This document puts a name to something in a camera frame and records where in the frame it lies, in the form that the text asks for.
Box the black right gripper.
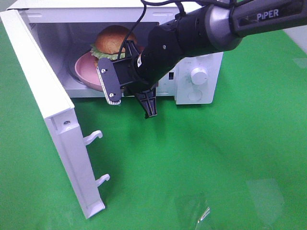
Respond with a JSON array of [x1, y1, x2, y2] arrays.
[[117, 40, 158, 117]]

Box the pink round plate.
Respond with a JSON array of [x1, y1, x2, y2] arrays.
[[75, 52, 103, 92]]

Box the white microwave knob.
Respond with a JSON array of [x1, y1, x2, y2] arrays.
[[190, 68, 208, 85]]

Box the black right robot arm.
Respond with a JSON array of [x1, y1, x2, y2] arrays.
[[115, 0, 307, 117]]

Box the round microwave door button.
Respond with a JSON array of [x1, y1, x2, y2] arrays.
[[188, 90, 202, 102]]

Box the glass microwave turntable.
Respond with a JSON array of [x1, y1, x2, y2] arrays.
[[67, 57, 82, 84]]

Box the white microwave oven body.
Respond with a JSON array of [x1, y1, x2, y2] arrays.
[[0, 0, 223, 104]]

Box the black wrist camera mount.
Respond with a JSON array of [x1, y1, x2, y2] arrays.
[[96, 57, 135, 105]]

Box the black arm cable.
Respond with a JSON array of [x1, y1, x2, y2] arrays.
[[118, 0, 250, 59]]

